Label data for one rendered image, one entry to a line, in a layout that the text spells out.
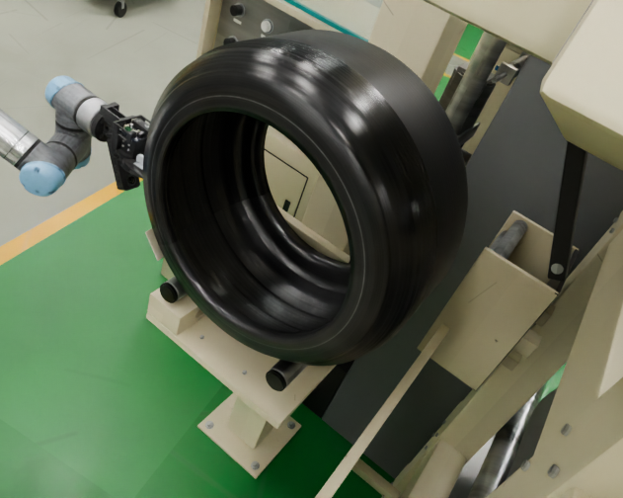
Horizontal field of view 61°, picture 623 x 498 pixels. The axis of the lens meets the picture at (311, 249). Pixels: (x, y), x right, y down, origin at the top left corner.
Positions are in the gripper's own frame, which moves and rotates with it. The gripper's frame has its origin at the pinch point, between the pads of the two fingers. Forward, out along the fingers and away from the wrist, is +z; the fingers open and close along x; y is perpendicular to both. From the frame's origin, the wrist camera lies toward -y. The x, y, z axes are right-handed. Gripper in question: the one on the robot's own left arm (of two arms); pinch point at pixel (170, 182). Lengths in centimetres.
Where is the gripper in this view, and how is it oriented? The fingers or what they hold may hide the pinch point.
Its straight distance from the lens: 112.7
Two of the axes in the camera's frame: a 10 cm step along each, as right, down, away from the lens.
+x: 5.5, -4.0, 7.4
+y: 3.1, -7.2, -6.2
